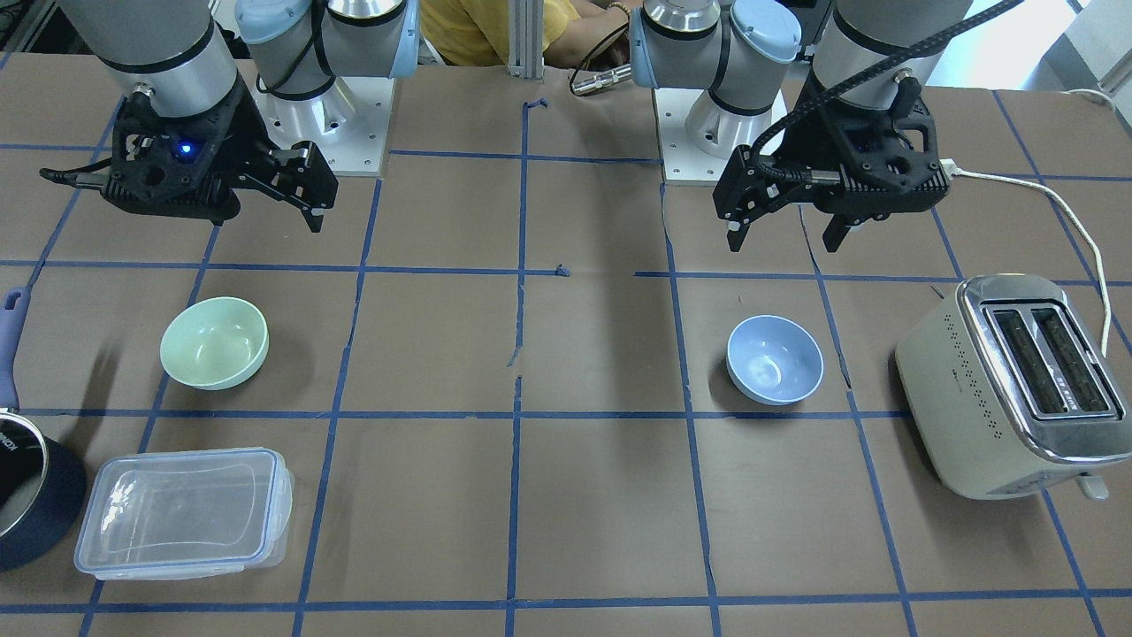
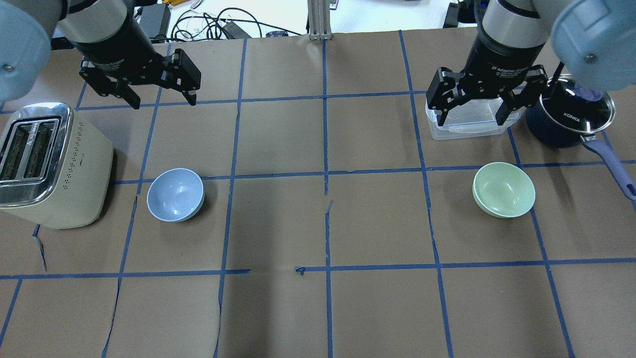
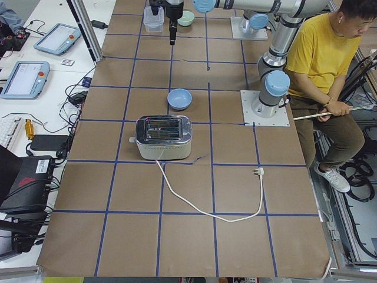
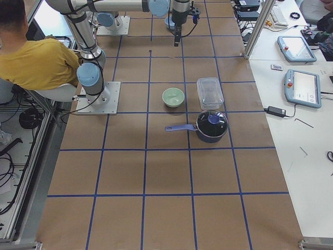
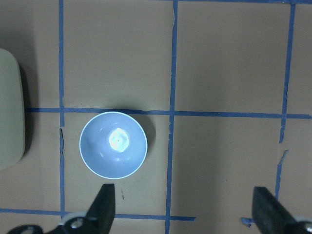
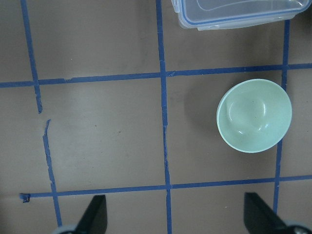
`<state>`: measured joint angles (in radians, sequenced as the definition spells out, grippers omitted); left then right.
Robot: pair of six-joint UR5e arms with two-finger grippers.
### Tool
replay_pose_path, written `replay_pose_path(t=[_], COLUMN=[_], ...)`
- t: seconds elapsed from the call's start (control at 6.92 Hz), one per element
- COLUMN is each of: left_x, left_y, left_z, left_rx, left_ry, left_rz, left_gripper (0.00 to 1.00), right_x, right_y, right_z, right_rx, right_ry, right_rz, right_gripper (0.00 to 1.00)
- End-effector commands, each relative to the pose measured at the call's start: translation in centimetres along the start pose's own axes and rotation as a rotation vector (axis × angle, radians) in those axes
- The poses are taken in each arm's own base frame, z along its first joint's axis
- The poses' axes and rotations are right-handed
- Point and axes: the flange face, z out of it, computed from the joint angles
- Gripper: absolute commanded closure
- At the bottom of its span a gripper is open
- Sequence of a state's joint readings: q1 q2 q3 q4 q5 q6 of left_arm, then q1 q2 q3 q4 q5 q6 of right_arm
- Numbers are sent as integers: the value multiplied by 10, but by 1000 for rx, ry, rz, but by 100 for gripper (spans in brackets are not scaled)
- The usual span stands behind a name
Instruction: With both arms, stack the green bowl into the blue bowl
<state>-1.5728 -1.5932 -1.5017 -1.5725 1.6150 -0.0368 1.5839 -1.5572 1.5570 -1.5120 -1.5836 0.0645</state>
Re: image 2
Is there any light blue bowl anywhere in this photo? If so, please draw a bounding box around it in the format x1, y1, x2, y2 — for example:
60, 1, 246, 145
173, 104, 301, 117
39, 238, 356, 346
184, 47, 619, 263
146, 168, 205, 223

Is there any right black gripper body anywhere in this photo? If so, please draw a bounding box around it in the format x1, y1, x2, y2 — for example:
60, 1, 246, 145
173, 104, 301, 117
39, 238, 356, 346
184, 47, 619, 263
460, 36, 544, 95

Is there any cream two-slot toaster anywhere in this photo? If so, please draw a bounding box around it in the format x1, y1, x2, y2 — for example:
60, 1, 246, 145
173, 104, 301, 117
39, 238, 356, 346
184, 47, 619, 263
0, 102, 114, 229

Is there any dark blue saucepan with lid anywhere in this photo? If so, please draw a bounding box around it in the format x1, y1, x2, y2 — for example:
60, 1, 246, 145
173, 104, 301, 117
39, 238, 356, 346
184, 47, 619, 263
525, 75, 636, 201

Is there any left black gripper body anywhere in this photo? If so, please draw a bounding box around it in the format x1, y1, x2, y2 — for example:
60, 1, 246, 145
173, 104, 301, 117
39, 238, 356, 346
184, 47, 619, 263
73, 19, 173, 83

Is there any light green bowl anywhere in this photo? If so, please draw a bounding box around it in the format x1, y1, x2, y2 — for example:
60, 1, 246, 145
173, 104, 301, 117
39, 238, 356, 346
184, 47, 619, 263
471, 162, 536, 218

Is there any aluminium frame post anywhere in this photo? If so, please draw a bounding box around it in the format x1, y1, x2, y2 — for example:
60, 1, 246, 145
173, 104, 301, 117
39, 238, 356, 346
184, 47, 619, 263
307, 0, 332, 41

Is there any clear plastic food container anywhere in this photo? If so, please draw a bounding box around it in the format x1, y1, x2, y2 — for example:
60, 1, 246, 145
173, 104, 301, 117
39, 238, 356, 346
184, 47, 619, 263
425, 98, 522, 140

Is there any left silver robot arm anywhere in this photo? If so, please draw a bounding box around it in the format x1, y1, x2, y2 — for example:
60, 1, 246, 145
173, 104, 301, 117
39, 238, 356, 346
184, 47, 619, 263
0, 0, 202, 109

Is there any black power adapter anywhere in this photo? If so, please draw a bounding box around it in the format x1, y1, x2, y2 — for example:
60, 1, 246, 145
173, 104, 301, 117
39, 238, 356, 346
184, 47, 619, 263
139, 3, 170, 43

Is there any black cables bundle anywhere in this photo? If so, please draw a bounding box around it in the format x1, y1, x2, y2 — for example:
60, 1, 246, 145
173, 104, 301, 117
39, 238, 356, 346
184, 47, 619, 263
171, 6, 302, 41

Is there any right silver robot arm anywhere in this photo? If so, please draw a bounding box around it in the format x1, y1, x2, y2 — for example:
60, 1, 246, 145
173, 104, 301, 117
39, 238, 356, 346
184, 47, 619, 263
427, 0, 636, 125

